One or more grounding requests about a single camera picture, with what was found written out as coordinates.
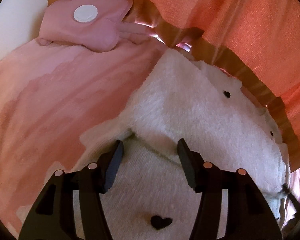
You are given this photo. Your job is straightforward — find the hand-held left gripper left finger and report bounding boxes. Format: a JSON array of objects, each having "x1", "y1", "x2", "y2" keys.
[{"x1": 18, "y1": 140, "x2": 124, "y2": 240}]

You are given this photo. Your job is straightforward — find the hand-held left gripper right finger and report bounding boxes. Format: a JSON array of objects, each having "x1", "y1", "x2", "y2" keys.
[{"x1": 177, "y1": 138, "x2": 283, "y2": 240}]

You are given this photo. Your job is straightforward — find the white fluffy heart-print garment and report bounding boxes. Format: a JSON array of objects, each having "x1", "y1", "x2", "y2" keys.
[{"x1": 72, "y1": 49, "x2": 294, "y2": 240}]

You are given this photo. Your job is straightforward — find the pink bed sheet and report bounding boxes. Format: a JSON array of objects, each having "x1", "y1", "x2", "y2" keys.
[{"x1": 0, "y1": 36, "x2": 165, "y2": 230}]

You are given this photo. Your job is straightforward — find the pink plush pillow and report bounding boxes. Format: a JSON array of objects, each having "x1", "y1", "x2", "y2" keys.
[{"x1": 37, "y1": 0, "x2": 150, "y2": 53}]

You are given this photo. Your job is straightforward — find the white round cap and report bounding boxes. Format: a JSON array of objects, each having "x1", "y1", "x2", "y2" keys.
[{"x1": 73, "y1": 5, "x2": 98, "y2": 24}]

